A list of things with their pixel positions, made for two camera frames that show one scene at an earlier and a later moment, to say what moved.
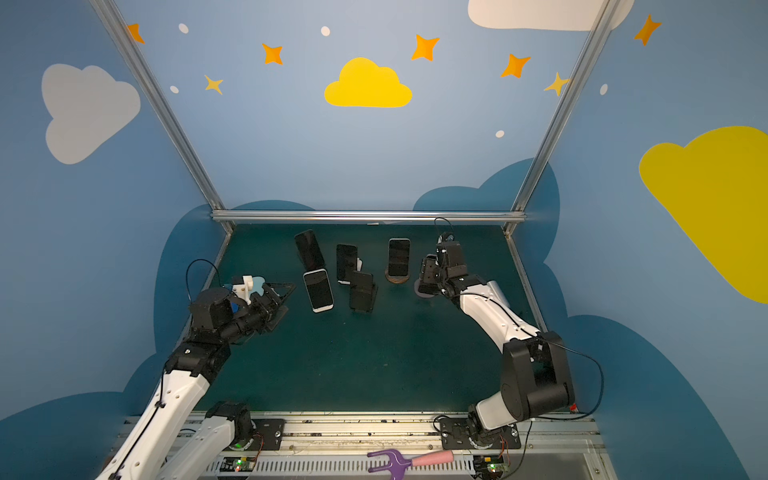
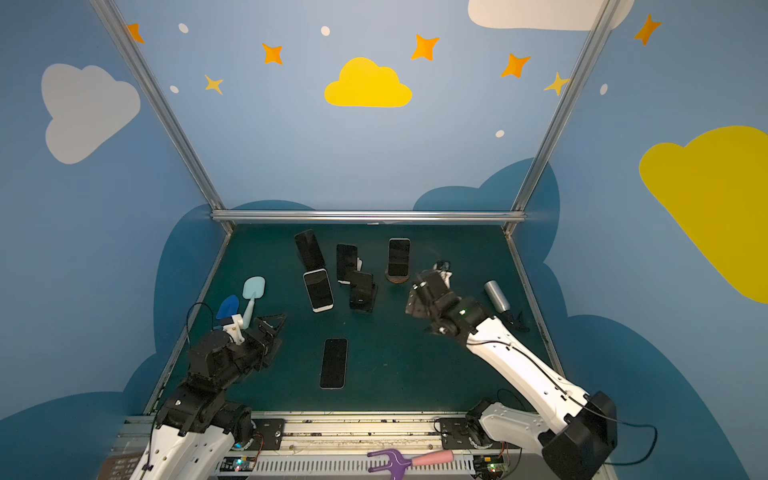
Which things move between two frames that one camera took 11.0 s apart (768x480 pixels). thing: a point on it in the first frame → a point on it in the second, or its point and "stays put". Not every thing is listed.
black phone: (346, 262) stays put
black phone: (362, 291) stays put
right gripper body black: (432, 271) → (424, 288)
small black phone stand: (362, 293) stays put
